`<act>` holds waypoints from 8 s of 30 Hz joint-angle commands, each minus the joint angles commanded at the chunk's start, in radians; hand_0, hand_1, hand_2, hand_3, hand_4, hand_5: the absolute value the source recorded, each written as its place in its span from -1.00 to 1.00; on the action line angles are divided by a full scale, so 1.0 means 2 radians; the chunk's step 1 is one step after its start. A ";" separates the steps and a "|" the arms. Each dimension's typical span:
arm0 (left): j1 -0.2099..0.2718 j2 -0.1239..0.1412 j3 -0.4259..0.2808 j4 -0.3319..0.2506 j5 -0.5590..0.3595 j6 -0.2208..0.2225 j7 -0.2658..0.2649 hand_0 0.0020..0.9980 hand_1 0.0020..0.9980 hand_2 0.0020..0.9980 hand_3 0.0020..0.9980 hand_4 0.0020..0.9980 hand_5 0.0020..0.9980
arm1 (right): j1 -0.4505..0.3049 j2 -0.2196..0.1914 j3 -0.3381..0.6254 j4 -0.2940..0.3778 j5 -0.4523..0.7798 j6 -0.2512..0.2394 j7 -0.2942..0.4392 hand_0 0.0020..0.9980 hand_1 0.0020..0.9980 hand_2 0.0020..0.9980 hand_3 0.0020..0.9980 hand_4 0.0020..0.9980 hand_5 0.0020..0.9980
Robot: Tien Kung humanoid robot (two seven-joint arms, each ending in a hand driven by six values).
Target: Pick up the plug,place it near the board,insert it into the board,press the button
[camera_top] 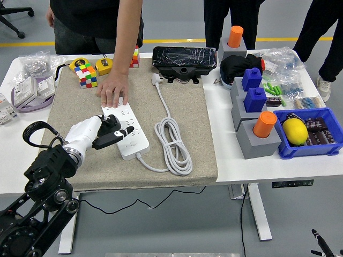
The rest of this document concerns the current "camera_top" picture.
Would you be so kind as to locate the black office chair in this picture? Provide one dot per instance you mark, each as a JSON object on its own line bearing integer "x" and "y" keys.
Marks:
{"x": 21, "y": 34}

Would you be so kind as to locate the round yellow tape measure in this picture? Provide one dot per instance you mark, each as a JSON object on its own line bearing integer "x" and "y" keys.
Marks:
{"x": 77, "y": 63}

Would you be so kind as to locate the grey-brown mat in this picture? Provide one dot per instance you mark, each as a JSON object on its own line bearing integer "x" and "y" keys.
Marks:
{"x": 193, "y": 112}

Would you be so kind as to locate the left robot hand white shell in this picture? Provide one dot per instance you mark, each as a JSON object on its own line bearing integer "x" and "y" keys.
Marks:
{"x": 83, "y": 131}

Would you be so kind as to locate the small metal clip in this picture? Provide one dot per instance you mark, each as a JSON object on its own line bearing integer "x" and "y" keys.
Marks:
{"x": 216, "y": 81}

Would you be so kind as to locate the white label card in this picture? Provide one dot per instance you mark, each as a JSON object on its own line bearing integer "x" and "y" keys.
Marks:
{"x": 270, "y": 66}

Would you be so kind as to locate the person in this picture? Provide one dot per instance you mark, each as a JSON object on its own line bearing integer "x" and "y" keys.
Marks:
{"x": 313, "y": 26}
{"x": 85, "y": 21}
{"x": 214, "y": 21}

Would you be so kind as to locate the red round cap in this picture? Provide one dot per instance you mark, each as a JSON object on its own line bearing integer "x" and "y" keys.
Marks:
{"x": 263, "y": 64}

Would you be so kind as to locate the grey block with hole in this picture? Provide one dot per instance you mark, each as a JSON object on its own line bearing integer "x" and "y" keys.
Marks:
{"x": 235, "y": 52}
{"x": 241, "y": 115}
{"x": 258, "y": 146}
{"x": 236, "y": 87}

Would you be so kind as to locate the blue block peg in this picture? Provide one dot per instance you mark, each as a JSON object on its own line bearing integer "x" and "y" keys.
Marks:
{"x": 255, "y": 100}
{"x": 252, "y": 79}

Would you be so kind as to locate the person's right hand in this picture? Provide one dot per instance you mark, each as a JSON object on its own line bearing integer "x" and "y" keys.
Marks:
{"x": 50, "y": 16}

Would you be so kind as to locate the purple tray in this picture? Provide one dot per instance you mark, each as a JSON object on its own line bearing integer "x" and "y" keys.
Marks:
{"x": 26, "y": 108}

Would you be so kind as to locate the person's left forearm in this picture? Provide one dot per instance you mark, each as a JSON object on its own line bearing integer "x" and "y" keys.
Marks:
{"x": 126, "y": 34}

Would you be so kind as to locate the square yellow tape measure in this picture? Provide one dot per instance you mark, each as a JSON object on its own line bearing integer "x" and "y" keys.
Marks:
{"x": 103, "y": 67}

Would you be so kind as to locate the white circuit breaker modules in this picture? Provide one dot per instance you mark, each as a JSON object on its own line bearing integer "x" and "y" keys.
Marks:
{"x": 6, "y": 112}

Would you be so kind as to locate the white socket box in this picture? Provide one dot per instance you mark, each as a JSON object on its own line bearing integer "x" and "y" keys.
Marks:
{"x": 45, "y": 85}
{"x": 24, "y": 91}

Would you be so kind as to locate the white power strip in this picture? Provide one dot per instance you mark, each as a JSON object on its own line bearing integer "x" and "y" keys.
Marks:
{"x": 136, "y": 146}

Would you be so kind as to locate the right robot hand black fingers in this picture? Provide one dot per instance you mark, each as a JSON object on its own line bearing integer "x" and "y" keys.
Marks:
{"x": 321, "y": 241}

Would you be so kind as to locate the person's left hand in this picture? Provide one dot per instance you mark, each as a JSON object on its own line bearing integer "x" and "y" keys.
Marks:
{"x": 113, "y": 88}

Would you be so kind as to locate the colourful puzzle cube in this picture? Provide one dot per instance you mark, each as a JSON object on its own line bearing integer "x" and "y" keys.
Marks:
{"x": 135, "y": 57}
{"x": 85, "y": 76}

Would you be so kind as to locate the grey under-table control box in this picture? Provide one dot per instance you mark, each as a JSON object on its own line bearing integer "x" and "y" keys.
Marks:
{"x": 235, "y": 191}

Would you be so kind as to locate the black cloth bundle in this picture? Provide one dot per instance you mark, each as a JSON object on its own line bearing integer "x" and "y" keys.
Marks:
{"x": 235, "y": 67}

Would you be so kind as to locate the black table control panel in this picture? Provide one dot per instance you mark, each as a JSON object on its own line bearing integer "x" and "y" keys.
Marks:
{"x": 292, "y": 183}

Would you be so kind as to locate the dark brown capacitor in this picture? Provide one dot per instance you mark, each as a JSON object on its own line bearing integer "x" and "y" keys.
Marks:
{"x": 314, "y": 137}
{"x": 316, "y": 123}
{"x": 328, "y": 136}
{"x": 273, "y": 101}

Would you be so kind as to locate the white table leg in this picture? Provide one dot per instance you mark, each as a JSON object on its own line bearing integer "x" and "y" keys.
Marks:
{"x": 67, "y": 241}
{"x": 261, "y": 219}

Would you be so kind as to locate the clear bag of screws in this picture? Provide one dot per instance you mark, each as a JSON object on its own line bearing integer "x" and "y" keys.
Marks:
{"x": 34, "y": 65}

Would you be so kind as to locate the small black object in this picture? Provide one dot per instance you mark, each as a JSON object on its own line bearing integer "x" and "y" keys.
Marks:
{"x": 292, "y": 116}

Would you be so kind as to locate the clear bag of resistors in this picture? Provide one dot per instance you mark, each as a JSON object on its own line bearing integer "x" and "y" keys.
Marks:
{"x": 286, "y": 57}
{"x": 308, "y": 102}
{"x": 292, "y": 88}

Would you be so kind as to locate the black plastic device housing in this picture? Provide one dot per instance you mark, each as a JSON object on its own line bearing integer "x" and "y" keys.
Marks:
{"x": 184, "y": 57}

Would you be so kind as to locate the blue plastic bin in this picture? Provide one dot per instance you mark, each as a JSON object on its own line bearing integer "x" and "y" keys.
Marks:
{"x": 308, "y": 151}

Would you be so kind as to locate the yellow lemon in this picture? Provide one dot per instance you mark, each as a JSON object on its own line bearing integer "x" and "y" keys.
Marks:
{"x": 294, "y": 132}

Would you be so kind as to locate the white round dish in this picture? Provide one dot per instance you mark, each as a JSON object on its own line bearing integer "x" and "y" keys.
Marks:
{"x": 226, "y": 85}

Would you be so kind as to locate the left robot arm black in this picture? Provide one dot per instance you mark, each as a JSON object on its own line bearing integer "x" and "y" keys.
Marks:
{"x": 51, "y": 160}

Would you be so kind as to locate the orange cylinder peg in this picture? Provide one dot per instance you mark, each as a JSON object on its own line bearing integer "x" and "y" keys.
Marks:
{"x": 264, "y": 124}
{"x": 235, "y": 36}

